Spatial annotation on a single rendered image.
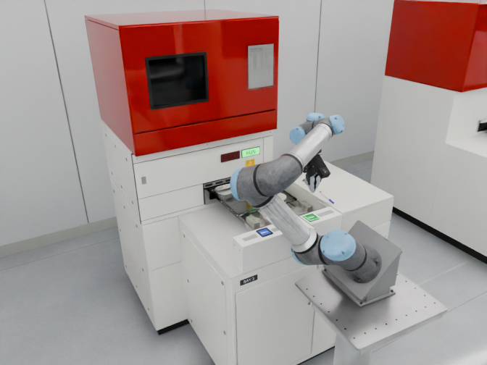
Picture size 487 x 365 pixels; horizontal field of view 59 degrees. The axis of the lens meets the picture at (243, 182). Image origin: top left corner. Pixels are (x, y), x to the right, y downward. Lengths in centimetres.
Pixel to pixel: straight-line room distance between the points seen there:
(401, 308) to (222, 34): 144
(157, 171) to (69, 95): 150
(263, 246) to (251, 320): 40
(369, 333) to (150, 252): 126
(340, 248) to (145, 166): 107
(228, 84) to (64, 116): 172
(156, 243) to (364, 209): 112
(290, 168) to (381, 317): 70
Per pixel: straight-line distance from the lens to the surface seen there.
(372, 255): 174
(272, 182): 140
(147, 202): 227
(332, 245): 163
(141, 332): 290
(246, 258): 187
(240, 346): 218
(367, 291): 177
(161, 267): 250
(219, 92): 217
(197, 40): 209
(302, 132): 173
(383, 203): 229
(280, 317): 221
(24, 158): 364
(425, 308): 187
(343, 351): 203
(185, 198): 234
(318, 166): 187
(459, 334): 307
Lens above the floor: 198
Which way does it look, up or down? 25 degrees down
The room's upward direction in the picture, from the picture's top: 1 degrees counter-clockwise
